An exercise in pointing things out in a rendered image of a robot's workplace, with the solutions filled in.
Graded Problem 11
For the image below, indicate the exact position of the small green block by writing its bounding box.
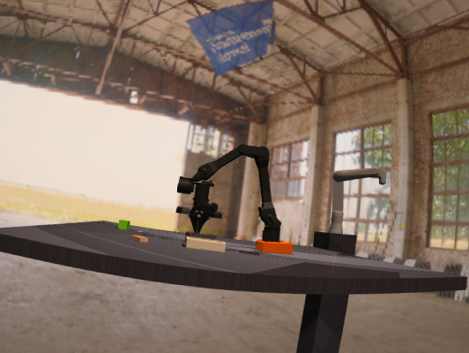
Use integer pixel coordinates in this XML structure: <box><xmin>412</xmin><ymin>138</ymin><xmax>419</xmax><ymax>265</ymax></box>
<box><xmin>118</xmin><ymin>220</ymin><xmax>130</xmax><ymax>229</ymax></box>

